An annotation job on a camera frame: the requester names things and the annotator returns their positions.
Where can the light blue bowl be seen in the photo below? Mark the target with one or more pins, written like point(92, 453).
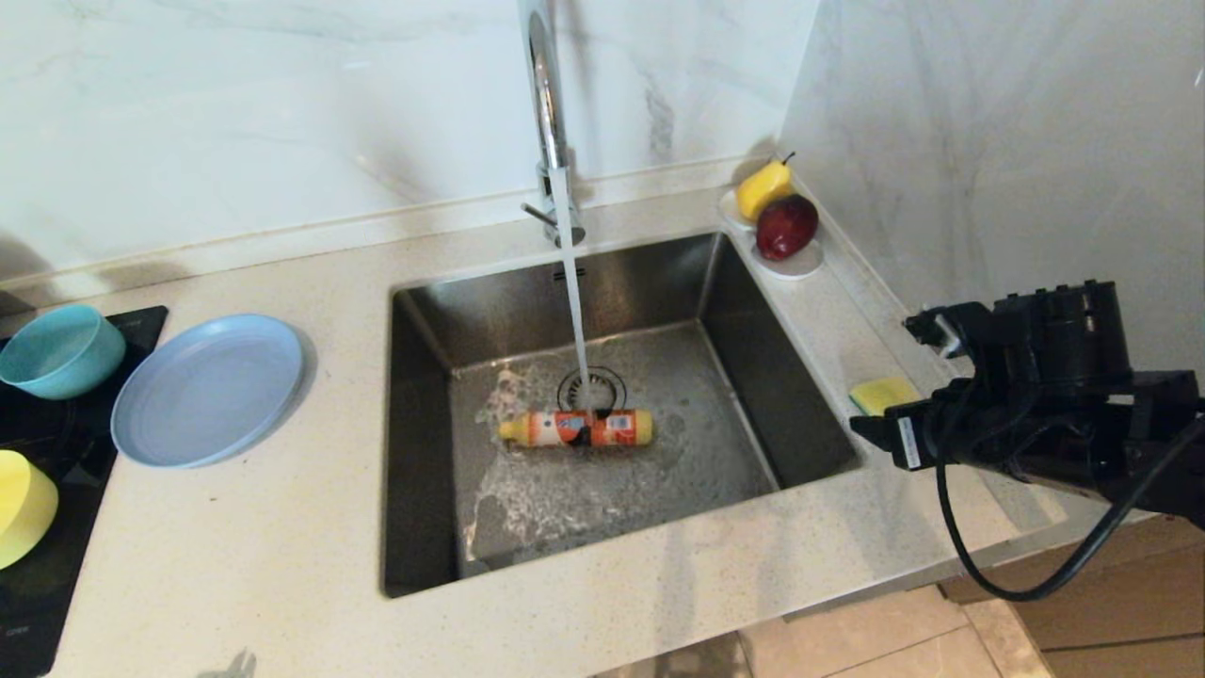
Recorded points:
point(61, 353)

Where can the pale yellow bowl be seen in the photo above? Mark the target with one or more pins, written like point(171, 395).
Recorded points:
point(26, 508)

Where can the orange dish soap bottle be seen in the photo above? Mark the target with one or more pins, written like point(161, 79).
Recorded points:
point(574, 428)

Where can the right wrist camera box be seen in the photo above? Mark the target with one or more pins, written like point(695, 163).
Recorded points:
point(946, 330)

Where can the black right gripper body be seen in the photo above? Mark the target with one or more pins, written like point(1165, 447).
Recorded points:
point(960, 428)

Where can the blue-grey plate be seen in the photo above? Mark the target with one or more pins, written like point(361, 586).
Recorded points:
point(207, 391)

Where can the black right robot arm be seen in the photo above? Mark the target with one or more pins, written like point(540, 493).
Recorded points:
point(1083, 348)

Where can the running water stream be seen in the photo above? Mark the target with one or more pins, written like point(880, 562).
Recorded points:
point(574, 311)

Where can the black induction cooktop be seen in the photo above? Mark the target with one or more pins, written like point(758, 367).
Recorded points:
point(47, 603)

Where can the dark red apple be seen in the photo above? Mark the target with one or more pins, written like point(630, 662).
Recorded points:
point(785, 227)

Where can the metal sink drain strainer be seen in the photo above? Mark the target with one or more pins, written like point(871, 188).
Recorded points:
point(612, 381)

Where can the yellow pear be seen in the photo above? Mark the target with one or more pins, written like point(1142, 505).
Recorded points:
point(761, 192)

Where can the chrome faucet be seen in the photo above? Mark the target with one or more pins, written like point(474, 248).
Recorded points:
point(544, 94)

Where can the wooden cabinet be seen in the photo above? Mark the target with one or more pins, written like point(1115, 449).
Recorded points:
point(1111, 621)

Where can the yellow sponge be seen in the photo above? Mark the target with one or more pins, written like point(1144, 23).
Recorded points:
point(880, 394)

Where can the stainless steel sink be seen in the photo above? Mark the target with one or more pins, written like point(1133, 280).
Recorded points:
point(753, 377)

